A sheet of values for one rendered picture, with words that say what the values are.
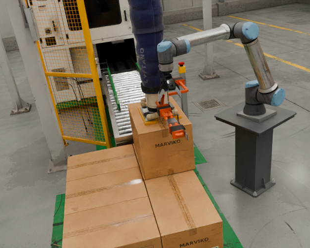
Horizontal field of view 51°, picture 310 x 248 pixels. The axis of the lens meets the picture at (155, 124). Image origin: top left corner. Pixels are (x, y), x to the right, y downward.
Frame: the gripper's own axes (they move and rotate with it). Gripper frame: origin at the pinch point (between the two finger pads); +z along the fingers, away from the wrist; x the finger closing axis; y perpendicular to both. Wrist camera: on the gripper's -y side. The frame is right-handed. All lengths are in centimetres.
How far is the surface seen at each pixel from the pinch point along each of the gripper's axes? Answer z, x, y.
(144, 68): -13.5, 9.3, 34.5
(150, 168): 57, 18, 12
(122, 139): 64, 32, 79
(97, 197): 67, 60, 5
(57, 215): 121, 105, 63
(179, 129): 10.9, 0.3, -20.8
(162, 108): 12.0, 2.6, 16.4
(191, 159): 57, -15, 12
